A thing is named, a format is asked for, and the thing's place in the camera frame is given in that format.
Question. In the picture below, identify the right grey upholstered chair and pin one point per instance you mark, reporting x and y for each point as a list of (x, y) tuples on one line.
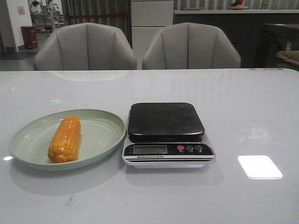
[(190, 46)]

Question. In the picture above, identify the grey upholstered chair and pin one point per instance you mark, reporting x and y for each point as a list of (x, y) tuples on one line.
[(190, 46), (86, 46)]

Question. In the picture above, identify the red trash bin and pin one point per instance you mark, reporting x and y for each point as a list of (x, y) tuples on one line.
[(29, 37)]

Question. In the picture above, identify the light green plate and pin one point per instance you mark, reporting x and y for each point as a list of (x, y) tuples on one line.
[(101, 133)]

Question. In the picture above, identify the dark side table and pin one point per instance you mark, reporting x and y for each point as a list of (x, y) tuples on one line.
[(273, 39)]

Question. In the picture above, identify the fruit bowl on counter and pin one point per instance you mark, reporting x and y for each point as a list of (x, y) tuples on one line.
[(238, 5)]

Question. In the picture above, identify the dark counter with white top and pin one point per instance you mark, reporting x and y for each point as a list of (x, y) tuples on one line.
[(242, 27)]

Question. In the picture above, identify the orange corn cob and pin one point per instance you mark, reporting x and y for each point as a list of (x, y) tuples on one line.
[(65, 143)]

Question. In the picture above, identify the black silver kitchen scale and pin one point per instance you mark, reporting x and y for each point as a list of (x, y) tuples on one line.
[(166, 135)]

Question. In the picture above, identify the left grey upholstered chair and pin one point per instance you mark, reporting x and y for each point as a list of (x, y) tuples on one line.
[(86, 46)]

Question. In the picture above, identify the white drawer cabinet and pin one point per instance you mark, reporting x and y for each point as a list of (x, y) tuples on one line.
[(148, 17)]

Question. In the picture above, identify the tan cushion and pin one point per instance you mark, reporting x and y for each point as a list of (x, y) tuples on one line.
[(288, 59)]

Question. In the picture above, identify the pink wall notice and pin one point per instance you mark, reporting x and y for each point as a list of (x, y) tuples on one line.
[(21, 10)]

